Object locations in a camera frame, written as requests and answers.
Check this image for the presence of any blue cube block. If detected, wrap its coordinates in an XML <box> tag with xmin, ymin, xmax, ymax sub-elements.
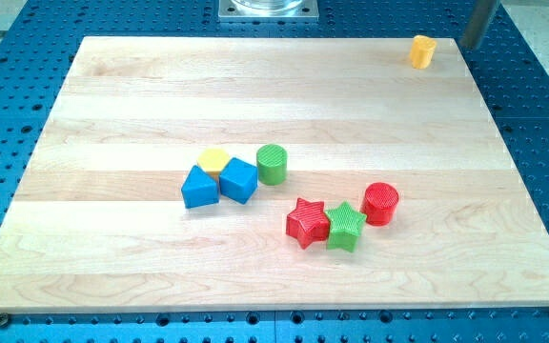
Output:
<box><xmin>219</xmin><ymin>157</ymin><xmax>257</xmax><ymax>204</ymax></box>

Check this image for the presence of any red star block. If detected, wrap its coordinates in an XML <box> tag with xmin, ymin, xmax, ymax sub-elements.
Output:
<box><xmin>286</xmin><ymin>197</ymin><xmax>330</xmax><ymax>250</ymax></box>

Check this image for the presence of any yellow hexagon block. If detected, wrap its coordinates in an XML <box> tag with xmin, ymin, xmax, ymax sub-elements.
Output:
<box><xmin>196</xmin><ymin>148</ymin><xmax>231</xmax><ymax>181</ymax></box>

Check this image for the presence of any green cylinder block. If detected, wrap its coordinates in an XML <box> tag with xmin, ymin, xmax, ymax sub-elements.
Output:
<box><xmin>256</xmin><ymin>144</ymin><xmax>288</xmax><ymax>186</ymax></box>

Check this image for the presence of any wooden board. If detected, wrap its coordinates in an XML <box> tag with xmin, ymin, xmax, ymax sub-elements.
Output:
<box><xmin>0</xmin><ymin>37</ymin><xmax>549</xmax><ymax>313</ymax></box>

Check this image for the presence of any blue triangle block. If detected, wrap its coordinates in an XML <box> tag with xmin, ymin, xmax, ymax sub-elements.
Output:
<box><xmin>181</xmin><ymin>165</ymin><xmax>219</xmax><ymax>209</ymax></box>

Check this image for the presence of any grey metal pusher rod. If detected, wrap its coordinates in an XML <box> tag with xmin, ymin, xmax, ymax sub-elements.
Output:
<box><xmin>459</xmin><ymin>0</ymin><xmax>500</xmax><ymax>50</ymax></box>

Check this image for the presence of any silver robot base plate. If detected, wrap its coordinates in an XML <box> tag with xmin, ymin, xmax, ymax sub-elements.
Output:
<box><xmin>217</xmin><ymin>0</ymin><xmax>319</xmax><ymax>22</ymax></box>

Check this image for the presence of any green star block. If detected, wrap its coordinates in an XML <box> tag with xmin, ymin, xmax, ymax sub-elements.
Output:
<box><xmin>325</xmin><ymin>201</ymin><xmax>367</xmax><ymax>252</ymax></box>

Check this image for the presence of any yellow heart block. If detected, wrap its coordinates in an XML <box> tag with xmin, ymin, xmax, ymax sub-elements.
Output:
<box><xmin>409</xmin><ymin>35</ymin><xmax>437</xmax><ymax>70</ymax></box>

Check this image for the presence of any red cylinder block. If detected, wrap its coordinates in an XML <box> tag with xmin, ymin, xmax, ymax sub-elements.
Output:
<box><xmin>360</xmin><ymin>182</ymin><xmax>399</xmax><ymax>226</ymax></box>

